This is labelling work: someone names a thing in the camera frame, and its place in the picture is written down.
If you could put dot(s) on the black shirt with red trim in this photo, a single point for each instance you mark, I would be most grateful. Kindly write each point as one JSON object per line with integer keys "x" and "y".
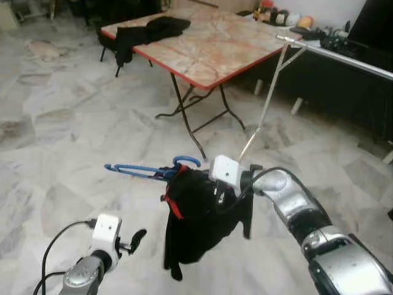
{"x": 196, "y": 227}

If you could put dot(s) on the blue plastic hanger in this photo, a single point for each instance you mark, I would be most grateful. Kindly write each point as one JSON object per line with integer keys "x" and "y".
{"x": 135, "y": 169}

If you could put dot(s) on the black shirt with green logo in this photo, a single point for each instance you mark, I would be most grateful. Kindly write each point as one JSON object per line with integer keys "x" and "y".
{"x": 159, "y": 29}

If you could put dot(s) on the silver right arm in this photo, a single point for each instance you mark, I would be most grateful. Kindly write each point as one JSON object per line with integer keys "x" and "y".
{"x": 295, "y": 203}

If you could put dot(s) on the silver left arm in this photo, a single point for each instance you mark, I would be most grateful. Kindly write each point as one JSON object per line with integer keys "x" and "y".
{"x": 83, "y": 276}

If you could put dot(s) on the marble folding table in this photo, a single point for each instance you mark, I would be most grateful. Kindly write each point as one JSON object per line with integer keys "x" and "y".
{"x": 215, "y": 49}

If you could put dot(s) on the silver clothes rack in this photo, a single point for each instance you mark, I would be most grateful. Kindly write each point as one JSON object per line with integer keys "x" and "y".
{"x": 334, "y": 55}

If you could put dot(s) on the red-lidded jar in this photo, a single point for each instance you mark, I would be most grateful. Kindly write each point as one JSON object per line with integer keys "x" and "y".
{"x": 265, "y": 9}

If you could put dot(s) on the white round figurine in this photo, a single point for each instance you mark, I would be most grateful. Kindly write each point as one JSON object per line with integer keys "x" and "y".
{"x": 292, "y": 18}

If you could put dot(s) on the orange round figurine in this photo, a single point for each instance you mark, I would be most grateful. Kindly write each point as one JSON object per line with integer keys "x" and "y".
{"x": 305, "y": 21}

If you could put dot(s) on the black desk gadget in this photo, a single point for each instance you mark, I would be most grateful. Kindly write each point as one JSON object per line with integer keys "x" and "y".
{"x": 336, "y": 40}

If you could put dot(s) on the cream fluffy small dog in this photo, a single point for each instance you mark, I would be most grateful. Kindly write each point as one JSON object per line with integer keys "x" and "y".
{"x": 43, "y": 49}

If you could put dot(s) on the black television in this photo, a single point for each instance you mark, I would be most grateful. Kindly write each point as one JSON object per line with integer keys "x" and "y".
{"x": 377, "y": 24}

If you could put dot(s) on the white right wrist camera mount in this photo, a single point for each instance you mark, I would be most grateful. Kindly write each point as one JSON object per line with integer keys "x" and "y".
{"x": 225, "y": 171}

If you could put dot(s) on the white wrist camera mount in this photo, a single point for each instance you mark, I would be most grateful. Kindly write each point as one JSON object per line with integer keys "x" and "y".
{"x": 105, "y": 230}
{"x": 225, "y": 171}

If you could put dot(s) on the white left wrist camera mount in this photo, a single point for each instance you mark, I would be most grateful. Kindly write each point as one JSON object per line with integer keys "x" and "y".
{"x": 105, "y": 230}

